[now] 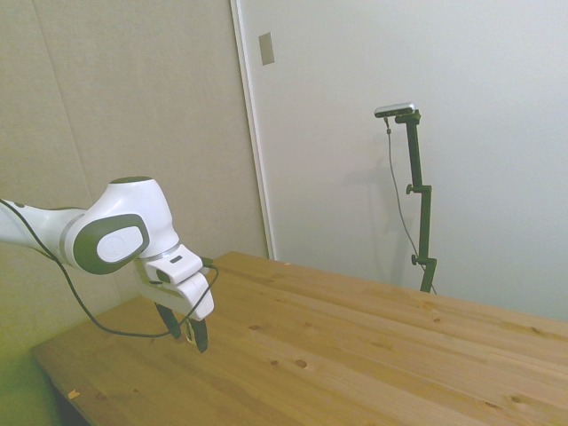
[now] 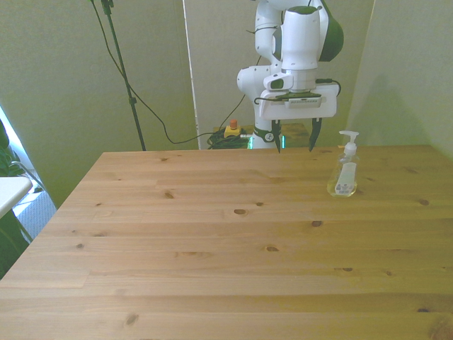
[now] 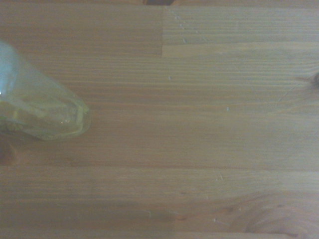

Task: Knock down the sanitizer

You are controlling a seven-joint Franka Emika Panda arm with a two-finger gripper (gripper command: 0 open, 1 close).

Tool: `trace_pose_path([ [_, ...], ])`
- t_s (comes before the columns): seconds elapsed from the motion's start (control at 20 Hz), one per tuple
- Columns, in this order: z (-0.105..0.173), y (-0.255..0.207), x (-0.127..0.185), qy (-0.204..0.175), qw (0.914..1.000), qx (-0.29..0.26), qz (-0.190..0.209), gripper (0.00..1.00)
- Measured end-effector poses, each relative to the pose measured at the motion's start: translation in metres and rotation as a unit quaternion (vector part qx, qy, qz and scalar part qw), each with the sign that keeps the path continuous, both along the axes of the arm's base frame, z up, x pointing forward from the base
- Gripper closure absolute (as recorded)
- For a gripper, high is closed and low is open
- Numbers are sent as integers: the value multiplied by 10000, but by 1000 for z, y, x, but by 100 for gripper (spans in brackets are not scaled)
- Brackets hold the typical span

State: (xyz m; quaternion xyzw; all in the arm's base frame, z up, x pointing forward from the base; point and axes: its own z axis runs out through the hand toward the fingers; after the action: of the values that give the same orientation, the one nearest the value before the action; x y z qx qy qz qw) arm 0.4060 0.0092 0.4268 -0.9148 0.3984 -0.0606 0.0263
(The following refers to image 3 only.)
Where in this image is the clear yellowish glass cup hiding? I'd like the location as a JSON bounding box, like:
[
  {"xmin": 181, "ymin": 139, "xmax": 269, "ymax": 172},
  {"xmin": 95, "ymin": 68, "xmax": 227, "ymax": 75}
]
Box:
[{"xmin": 0, "ymin": 41, "xmax": 91, "ymax": 142}]

